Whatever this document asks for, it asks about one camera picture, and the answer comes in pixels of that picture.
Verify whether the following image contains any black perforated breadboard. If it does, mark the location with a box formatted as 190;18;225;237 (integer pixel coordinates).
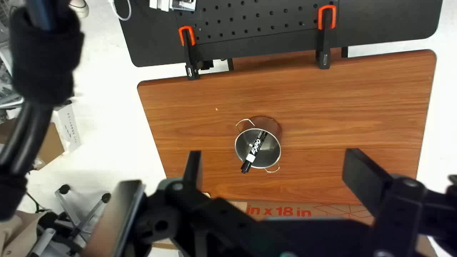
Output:
115;0;444;68

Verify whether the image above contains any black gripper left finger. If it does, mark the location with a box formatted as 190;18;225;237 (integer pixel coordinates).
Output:
155;150;248;225

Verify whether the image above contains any white cable loop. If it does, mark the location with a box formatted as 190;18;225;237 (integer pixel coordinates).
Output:
113;0;134;23

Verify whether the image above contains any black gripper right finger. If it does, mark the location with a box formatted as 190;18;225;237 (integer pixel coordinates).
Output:
341;147;430;225

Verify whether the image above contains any white paper sheet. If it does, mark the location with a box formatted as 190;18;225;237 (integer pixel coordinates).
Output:
50;103;85;154

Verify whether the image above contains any brown cardboard sheet with print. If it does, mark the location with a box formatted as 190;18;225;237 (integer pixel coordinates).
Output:
237;201;377;225

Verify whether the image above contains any white power adapter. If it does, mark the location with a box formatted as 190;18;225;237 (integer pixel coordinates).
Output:
148;0;173;13

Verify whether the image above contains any black marker with white label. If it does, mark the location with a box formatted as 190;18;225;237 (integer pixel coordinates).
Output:
240;130;268;174

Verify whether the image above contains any silver aluminium extrusion rail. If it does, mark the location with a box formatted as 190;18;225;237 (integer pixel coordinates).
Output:
170;0;197;13

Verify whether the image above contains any small silver metal pot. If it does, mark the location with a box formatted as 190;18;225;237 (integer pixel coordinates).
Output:
231;114;284;174

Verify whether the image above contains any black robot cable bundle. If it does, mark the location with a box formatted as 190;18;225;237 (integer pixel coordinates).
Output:
0;0;85;221

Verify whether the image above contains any orange handled black clamp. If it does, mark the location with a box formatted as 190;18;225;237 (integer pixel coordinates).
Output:
314;3;338;70
177;24;214;81

